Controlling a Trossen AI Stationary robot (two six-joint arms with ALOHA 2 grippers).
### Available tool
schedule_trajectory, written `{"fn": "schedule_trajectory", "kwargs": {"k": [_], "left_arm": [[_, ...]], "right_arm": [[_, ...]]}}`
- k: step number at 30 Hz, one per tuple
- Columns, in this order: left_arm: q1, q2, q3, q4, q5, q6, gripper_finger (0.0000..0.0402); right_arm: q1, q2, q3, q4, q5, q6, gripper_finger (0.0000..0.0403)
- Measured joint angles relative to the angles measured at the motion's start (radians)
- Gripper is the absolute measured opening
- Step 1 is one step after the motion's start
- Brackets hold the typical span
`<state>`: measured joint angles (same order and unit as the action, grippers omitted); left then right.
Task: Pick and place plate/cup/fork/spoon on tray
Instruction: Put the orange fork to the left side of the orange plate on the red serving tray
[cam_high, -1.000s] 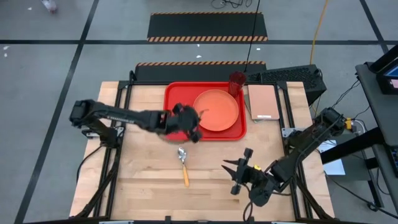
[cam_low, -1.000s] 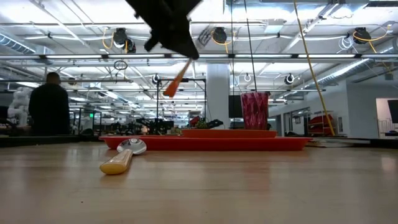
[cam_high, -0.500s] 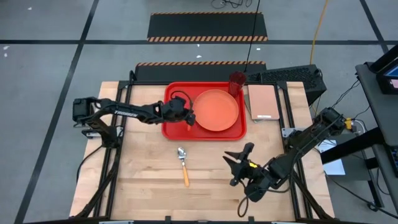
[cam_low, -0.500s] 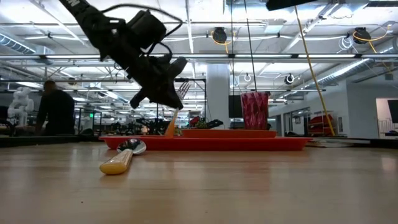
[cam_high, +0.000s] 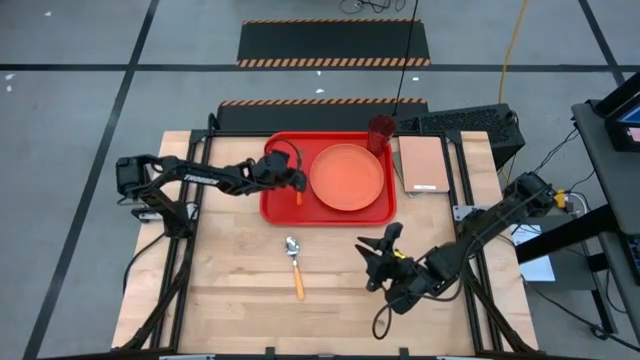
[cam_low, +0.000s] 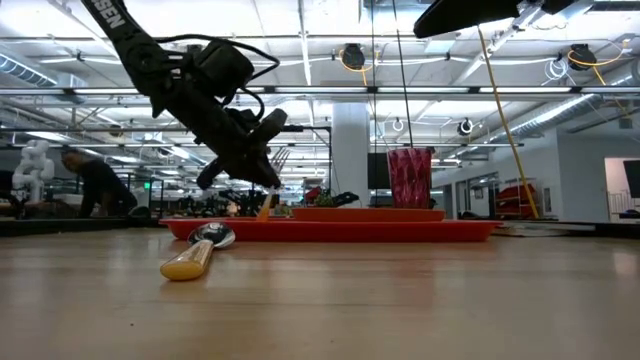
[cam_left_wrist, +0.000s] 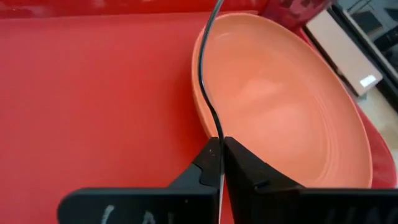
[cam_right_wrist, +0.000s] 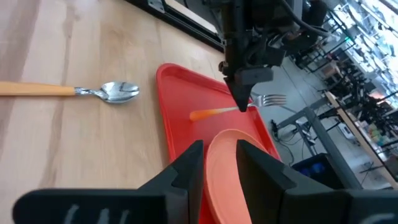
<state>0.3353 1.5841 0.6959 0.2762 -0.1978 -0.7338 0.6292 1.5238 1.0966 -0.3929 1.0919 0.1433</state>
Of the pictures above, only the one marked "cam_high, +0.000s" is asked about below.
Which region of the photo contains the yellow cable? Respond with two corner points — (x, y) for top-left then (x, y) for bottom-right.
(497, 0), (530, 105)

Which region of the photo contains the red plastic tray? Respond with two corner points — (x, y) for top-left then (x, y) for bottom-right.
(258, 130), (399, 228)

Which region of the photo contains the red translucent plastic cup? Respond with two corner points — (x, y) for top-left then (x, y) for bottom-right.
(366, 113), (398, 159)

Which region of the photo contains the orange plate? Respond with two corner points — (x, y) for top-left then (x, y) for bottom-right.
(308, 142), (386, 213)

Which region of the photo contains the white paper sheet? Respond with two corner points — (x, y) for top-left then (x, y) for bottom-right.
(509, 223), (558, 283)

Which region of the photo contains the black hazard-striped floor ramp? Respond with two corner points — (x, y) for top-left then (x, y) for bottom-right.
(215, 97), (431, 134)
(235, 18), (433, 69)

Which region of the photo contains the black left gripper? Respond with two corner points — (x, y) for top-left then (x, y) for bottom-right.
(248, 149), (308, 194)

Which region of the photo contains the black aluminium table frame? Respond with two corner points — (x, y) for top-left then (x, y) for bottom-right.
(111, 128), (539, 360)

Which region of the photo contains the spoon with orange-yellow handle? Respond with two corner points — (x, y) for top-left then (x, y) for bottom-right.
(284, 235), (307, 303)

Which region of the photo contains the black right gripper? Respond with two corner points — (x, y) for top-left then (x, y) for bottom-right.
(355, 222), (447, 317)

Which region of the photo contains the coiled black floor cable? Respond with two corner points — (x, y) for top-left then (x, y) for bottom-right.
(338, 0), (407, 15)

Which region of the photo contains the laptop with lit screen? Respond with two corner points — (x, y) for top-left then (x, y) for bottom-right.
(593, 72), (640, 154)

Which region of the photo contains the dark side desk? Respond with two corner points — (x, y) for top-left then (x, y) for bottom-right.
(514, 69), (640, 341)

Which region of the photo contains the black perforated computer case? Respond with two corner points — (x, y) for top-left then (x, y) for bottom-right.
(396, 102), (527, 170)

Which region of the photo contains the black hanging cable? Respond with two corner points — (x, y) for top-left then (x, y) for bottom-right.
(391, 0), (421, 118)

